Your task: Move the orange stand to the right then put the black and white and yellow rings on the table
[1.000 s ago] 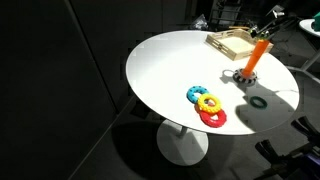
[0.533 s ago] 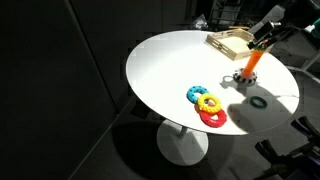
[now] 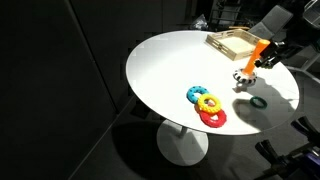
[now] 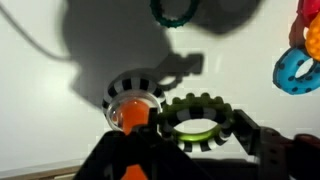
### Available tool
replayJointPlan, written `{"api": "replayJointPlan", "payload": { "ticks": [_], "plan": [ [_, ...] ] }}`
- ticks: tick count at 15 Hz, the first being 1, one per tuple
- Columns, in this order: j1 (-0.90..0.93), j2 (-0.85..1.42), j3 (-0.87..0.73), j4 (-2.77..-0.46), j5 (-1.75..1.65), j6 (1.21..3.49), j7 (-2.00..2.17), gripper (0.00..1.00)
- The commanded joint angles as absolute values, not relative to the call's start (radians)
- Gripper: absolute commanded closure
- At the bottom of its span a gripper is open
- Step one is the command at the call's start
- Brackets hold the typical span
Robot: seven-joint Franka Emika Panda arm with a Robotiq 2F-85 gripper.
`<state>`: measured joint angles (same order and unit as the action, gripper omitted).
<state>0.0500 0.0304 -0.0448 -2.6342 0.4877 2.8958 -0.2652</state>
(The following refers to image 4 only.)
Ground black white green knobbed ring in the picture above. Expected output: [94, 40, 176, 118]
[158, 92, 236, 153]

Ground dark green thin ring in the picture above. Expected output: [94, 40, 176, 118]
[149, 0, 201, 29]

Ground wooden slatted tray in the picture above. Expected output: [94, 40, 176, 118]
[0, 164, 82, 180]

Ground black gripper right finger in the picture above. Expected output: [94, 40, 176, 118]
[232, 109, 320, 180]

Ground orange stand with striped base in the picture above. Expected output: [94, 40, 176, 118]
[101, 68, 167, 180]

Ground yellow bumpy ring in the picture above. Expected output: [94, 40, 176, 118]
[304, 15, 320, 63]

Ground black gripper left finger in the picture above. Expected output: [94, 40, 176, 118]
[73, 106, 208, 180]

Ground blue dotted ring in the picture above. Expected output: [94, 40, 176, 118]
[272, 46, 320, 96]

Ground red ring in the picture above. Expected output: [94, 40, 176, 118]
[295, 0, 320, 28]

